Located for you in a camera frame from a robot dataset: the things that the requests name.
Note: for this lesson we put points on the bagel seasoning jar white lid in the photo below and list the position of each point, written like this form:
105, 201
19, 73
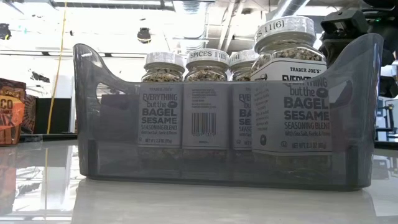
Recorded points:
292, 109
242, 109
205, 102
161, 118

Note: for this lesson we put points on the orange taco seasoning packet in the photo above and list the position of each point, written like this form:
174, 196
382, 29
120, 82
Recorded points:
12, 118

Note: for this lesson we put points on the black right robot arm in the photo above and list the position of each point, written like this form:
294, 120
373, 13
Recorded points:
388, 28

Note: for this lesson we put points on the black stand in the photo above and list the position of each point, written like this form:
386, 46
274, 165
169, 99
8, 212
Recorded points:
390, 121

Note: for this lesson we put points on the black round ceiling fixture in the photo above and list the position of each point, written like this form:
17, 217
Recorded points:
144, 35

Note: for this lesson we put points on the dark grey plastic bin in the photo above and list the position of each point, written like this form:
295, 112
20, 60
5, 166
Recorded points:
109, 149

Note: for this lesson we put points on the black cabinet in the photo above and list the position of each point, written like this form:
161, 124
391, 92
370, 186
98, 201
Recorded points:
57, 115

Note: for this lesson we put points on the black hanging fixture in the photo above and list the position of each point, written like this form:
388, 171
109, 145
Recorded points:
4, 31

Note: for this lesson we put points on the silver ventilation duct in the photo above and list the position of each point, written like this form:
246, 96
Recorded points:
192, 40

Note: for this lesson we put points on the black metal table frame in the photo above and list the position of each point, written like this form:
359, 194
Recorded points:
46, 137

